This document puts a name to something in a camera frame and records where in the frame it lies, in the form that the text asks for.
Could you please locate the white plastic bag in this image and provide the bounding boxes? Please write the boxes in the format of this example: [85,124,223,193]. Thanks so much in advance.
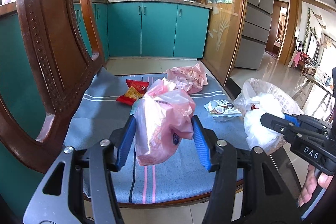
[243,93,284,155]

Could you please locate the small pink plastic bag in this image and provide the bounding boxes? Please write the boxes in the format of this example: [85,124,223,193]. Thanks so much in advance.
[134,78,196,166]

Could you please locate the white plastic lattice trash basket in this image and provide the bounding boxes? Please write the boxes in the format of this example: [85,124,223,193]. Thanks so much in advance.
[234,78,303,125]

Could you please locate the teal lower kitchen cabinets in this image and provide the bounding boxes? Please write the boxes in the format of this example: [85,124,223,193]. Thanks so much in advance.
[1,1,209,217]

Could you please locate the person right hand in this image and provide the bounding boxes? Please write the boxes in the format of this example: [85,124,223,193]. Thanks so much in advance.
[298,164,333,207]

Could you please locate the clear silver snack wrapper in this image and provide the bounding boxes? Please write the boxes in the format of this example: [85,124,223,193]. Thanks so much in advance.
[205,100,242,122]

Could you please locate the red yellow snack packet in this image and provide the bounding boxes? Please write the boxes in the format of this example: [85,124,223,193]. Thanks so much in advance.
[116,79,149,106]

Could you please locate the large pink plastic bag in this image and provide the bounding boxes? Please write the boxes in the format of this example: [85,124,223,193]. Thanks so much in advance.
[166,63,208,94]

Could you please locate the silver refrigerator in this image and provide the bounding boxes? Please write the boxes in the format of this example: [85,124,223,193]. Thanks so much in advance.
[235,0,274,70]

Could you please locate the dark wooden chair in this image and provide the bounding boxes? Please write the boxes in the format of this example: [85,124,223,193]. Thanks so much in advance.
[0,0,245,210]

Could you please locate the glass sliding door wooden frame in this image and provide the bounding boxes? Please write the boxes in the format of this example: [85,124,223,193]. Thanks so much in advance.
[201,0,247,86]

